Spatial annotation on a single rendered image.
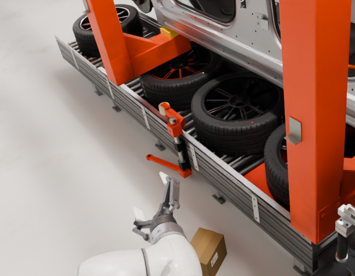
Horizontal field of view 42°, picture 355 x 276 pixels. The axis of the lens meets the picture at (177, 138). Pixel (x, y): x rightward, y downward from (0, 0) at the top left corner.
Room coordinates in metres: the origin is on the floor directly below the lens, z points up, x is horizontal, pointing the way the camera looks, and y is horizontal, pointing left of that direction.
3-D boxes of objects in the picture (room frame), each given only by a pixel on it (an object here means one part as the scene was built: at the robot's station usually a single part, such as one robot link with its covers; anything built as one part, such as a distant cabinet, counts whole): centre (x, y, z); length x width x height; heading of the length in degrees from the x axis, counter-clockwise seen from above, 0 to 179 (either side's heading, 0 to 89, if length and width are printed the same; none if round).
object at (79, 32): (4.32, 0.41, 0.39); 0.66 x 0.66 x 0.24
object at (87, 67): (4.23, 0.37, 0.19); 1.00 x 0.86 x 0.39; 25
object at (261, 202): (2.50, -0.02, 0.28); 2.47 x 0.09 x 0.22; 25
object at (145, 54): (3.24, -0.01, 0.69); 0.52 x 0.17 x 0.35; 115
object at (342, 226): (1.02, -0.52, 0.93); 0.09 x 0.05 x 0.05; 115
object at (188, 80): (3.17, -0.15, 0.39); 0.66 x 0.66 x 0.24
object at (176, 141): (2.39, 0.00, 0.30); 0.09 x 0.05 x 0.50; 25
